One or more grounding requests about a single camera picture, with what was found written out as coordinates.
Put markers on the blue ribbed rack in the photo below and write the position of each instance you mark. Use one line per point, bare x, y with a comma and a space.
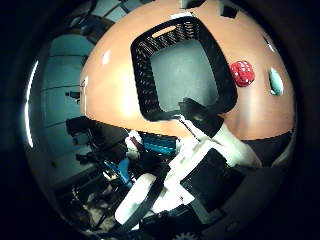
160, 146

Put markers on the red toy with white dots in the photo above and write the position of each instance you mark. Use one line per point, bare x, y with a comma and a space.
242, 74

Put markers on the black equipment stand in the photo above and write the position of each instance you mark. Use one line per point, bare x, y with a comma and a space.
96, 136

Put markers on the black plastic mesh basket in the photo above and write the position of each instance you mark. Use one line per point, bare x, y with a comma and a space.
141, 80

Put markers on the teal plush toy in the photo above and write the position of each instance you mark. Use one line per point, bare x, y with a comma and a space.
276, 81

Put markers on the black square block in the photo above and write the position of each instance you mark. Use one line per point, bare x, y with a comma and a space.
229, 11

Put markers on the long white light strip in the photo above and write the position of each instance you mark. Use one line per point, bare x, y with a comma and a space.
30, 100

